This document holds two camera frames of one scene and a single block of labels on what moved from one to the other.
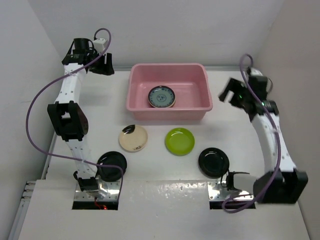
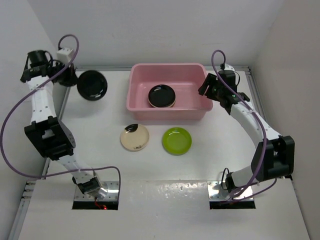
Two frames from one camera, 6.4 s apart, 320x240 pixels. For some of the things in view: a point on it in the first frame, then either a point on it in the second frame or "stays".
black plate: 213,162 to 161,95
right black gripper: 233,86 to 211,80
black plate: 112,174 to 92,85
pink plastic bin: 190,82 stays
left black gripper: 105,69 to 72,76
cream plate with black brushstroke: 133,138 stays
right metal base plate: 217,190 stays
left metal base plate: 108,190 stays
